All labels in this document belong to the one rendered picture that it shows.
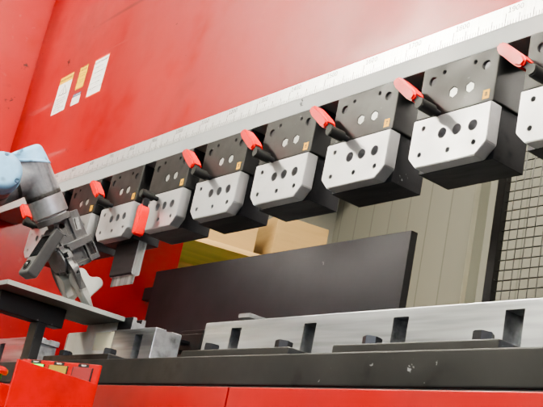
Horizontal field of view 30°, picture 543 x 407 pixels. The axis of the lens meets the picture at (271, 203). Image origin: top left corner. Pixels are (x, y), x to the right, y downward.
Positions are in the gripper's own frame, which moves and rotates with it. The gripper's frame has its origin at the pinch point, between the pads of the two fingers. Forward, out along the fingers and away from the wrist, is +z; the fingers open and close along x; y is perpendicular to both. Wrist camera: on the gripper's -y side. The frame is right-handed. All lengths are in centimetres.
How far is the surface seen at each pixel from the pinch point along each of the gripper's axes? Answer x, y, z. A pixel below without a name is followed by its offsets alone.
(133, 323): -12.7, 3.8, 5.6
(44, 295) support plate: -9.6, -10.3, -6.8
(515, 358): -125, -15, 6
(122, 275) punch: -1.2, 11.5, -2.6
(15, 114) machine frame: 84, 44, -48
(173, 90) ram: -10, 35, -36
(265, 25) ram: -42, 39, -41
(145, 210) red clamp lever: -17.0, 13.4, -14.8
